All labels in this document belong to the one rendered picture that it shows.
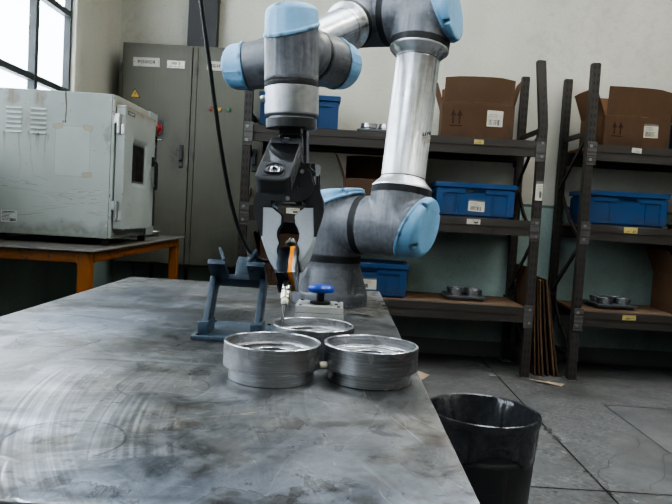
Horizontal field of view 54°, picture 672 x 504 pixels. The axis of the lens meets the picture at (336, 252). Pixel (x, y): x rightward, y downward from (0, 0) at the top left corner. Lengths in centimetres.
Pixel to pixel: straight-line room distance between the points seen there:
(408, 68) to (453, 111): 308
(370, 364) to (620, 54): 472
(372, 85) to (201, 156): 131
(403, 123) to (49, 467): 94
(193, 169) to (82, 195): 174
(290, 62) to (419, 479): 60
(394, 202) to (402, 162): 8
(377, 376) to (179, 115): 411
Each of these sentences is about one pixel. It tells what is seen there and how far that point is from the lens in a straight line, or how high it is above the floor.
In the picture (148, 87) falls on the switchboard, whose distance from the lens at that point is 480.
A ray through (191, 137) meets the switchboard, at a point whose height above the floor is 143.
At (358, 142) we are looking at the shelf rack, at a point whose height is 143.
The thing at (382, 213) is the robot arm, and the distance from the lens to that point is 123.
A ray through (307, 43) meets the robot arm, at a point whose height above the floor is 121.
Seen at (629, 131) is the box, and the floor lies 160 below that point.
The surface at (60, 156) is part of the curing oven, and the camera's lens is 308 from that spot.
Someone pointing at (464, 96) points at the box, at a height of 176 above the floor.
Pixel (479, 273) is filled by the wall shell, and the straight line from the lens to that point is 490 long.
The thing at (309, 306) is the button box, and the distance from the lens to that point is 97.
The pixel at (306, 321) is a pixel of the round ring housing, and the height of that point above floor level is 84.
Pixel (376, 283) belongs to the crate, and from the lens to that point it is 431.
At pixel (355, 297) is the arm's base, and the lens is 129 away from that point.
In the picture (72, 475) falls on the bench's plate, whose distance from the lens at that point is 50.
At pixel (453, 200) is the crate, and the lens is 435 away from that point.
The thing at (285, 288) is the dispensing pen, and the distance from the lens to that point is 89.
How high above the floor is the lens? 98
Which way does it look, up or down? 3 degrees down
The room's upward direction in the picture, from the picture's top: 3 degrees clockwise
